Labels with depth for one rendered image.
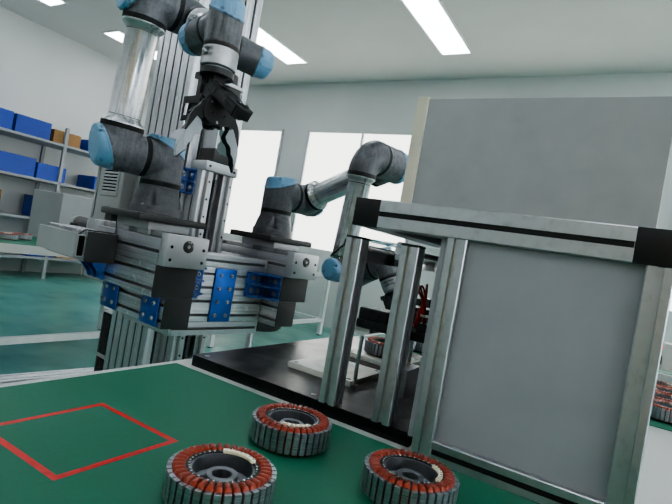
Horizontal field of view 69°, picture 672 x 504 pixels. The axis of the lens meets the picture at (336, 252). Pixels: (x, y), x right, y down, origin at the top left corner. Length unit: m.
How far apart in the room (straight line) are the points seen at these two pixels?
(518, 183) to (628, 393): 0.34
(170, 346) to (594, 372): 1.39
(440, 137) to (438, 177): 0.07
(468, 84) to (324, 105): 2.01
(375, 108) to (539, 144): 5.93
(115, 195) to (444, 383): 1.51
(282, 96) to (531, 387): 7.12
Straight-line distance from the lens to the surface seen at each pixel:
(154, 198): 1.53
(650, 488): 0.96
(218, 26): 1.12
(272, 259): 1.78
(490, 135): 0.87
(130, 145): 1.50
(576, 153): 0.84
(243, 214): 7.58
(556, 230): 0.71
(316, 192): 1.89
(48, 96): 8.09
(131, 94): 1.52
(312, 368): 1.01
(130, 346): 1.90
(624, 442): 0.72
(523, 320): 0.72
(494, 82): 6.28
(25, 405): 0.80
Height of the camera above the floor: 1.02
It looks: level
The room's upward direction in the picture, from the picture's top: 10 degrees clockwise
